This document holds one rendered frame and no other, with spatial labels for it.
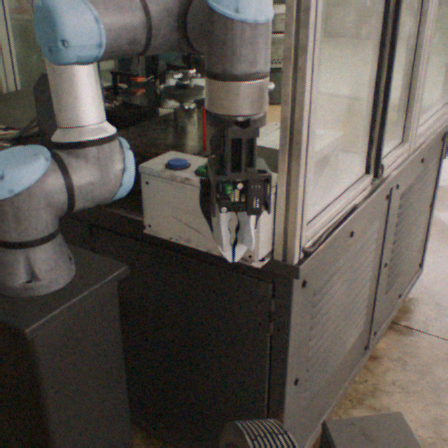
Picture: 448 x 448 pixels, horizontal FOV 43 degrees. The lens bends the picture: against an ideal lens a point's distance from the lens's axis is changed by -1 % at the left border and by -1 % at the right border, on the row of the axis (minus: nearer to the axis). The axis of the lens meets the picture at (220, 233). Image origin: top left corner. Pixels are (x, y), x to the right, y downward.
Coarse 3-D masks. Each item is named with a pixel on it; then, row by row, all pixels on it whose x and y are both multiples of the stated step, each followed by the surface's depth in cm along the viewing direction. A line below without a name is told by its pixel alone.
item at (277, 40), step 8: (280, 0) 217; (280, 8) 193; (280, 16) 194; (272, 24) 195; (280, 24) 196; (272, 32) 197; (280, 32) 197; (272, 40) 198; (280, 40) 198; (272, 48) 199; (280, 48) 200; (272, 56) 200; (280, 56) 201; (272, 64) 202; (280, 64) 202; (272, 72) 206; (280, 72) 207; (272, 80) 208; (280, 80) 209; (280, 88) 210; (272, 96) 210; (280, 96) 211
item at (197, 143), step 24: (48, 96) 148; (48, 120) 152; (120, 120) 154; (144, 120) 160; (0, 144) 169; (24, 144) 169; (48, 144) 156; (144, 144) 140; (168, 144) 140; (192, 144) 140
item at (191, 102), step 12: (144, 84) 154; (168, 84) 154; (204, 84) 154; (120, 96) 143; (132, 96) 142; (144, 96) 142; (156, 96) 142; (168, 96) 142; (192, 96) 142; (204, 96) 142; (168, 108) 132; (180, 108) 132; (192, 108) 132
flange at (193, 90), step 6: (180, 84) 144; (186, 84) 143; (192, 84) 145; (162, 90) 145; (168, 90) 144; (174, 90) 143; (180, 90) 143; (186, 90) 143; (192, 90) 143; (198, 90) 144; (204, 90) 144; (180, 96) 142; (186, 96) 142
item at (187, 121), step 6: (174, 114) 148; (180, 114) 146; (186, 114) 146; (192, 114) 147; (174, 120) 149; (180, 120) 147; (186, 120) 147; (192, 120) 148; (174, 126) 150; (180, 126) 148; (186, 126) 148; (192, 126) 148; (180, 132) 149; (186, 132) 148
